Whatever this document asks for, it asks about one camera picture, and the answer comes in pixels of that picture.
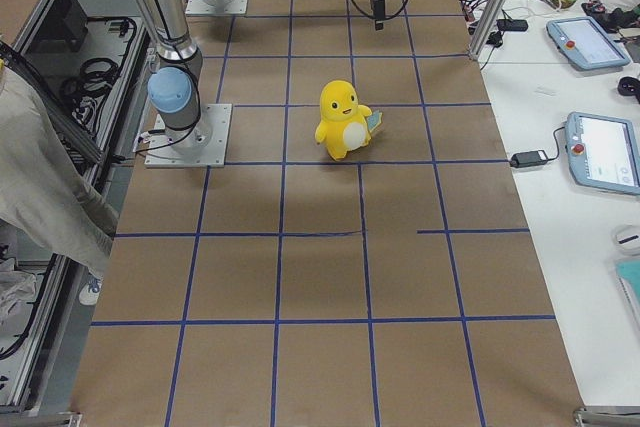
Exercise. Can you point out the black power adapter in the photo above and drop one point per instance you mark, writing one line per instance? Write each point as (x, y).
(526, 159)

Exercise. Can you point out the yellow plush toy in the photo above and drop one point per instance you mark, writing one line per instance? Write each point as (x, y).
(345, 124)

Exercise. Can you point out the lower teach pendant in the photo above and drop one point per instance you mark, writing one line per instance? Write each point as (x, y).
(602, 152)

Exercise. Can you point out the person in beige trousers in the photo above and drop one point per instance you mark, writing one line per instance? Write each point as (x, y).
(41, 191)

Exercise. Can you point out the upper teach pendant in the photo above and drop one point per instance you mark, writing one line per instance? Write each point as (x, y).
(585, 44)

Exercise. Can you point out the teach pendant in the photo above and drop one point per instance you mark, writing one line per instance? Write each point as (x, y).
(602, 152)
(585, 44)

